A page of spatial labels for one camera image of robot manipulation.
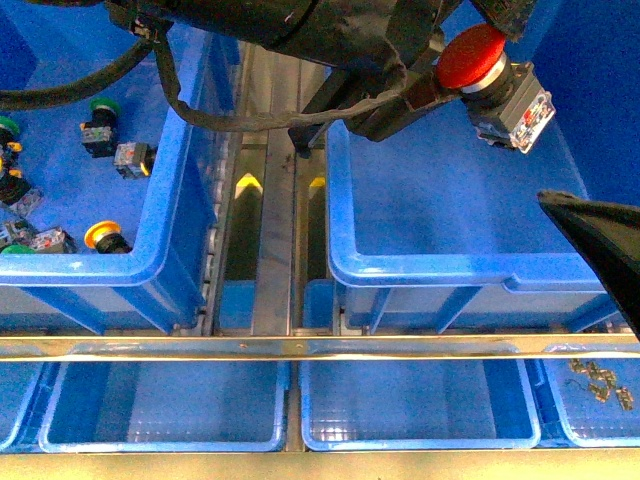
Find green button front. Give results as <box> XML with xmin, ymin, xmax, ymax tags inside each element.
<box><xmin>1</xmin><ymin>227</ymin><xmax>78</xmax><ymax>254</ymax></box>

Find yellow button front centre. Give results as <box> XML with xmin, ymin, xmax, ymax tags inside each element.
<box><xmin>84</xmin><ymin>220</ymin><xmax>133</xmax><ymax>254</ymax></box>

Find black cable bundle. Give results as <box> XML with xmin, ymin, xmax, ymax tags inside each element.
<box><xmin>0</xmin><ymin>19</ymin><xmax>406</xmax><ymax>134</ymax></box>

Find blue lower bin right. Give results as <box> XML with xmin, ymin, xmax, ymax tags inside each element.
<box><xmin>536</xmin><ymin>344</ymin><xmax>639</xmax><ymax>448</ymax></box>

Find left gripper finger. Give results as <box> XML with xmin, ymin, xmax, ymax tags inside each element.
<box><xmin>344</xmin><ymin>67</ymin><xmax>460</xmax><ymax>142</ymax></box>
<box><xmin>537</xmin><ymin>190</ymin><xmax>639</xmax><ymax>334</ymax></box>

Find green button far left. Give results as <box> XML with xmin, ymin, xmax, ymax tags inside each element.
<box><xmin>0</xmin><ymin>116</ymin><xmax>23</xmax><ymax>168</ymax></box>

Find blue lower bin left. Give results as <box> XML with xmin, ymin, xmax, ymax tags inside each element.
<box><xmin>38</xmin><ymin>361</ymin><xmax>290</xmax><ymax>453</ymax></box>

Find green button right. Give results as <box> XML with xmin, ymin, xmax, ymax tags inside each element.
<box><xmin>1</xmin><ymin>159</ymin><xmax>44</xmax><ymax>218</ymax></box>

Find green button back centre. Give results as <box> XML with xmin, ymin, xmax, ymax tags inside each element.
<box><xmin>80</xmin><ymin>97</ymin><xmax>121</xmax><ymax>158</ymax></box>

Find green button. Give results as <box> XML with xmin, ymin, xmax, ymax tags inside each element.
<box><xmin>80</xmin><ymin>97</ymin><xmax>121</xmax><ymax>158</ymax></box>
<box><xmin>1</xmin><ymin>159</ymin><xmax>44</xmax><ymax>218</ymax></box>
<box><xmin>0</xmin><ymin>116</ymin><xmax>23</xmax><ymax>168</ymax></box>
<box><xmin>1</xmin><ymin>227</ymin><xmax>78</xmax><ymax>254</ymax></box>

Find red button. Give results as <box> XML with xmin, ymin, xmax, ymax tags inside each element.
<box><xmin>435</xmin><ymin>24</ymin><xmax>556</xmax><ymax>154</ymax></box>

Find blue empty middle bin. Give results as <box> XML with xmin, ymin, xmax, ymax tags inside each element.
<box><xmin>327</xmin><ymin>1</ymin><xmax>639</xmax><ymax>332</ymax></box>

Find blue source bin with buttons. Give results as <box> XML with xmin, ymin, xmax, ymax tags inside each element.
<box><xmin>1</xmin><ymin>1</ymin><xmax>240</xmax><ymax>334</ymax></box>

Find blue lower bin centre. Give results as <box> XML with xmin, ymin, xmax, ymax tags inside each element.
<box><xmin>299</xmin><ymin>360</ymin><xmax>541</xmax><ymax>452</ymax></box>

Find blue far left bin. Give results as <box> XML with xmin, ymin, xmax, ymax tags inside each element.
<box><xmin>1</xmin><ymin>362</ymin><xmax>44</xmax><ymax>455</ymax></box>

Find small metal parts pile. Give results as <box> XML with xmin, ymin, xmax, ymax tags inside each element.
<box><xmin>565</xmin><ymin>359</ymin><xmax>635</xmax><ymax>412</ymax></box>

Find metal roller rack frame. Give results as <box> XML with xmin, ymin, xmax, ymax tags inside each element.
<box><xmin>1</xmin><ymin>60</ymin><xmax>639</xmax><ymax>479</ymax></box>

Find red button lying sideways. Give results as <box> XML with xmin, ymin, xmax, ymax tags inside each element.
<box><xmin>113</xmin><ymin>142</ymin><xmax>156</xmax><ymax>180</ymax></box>

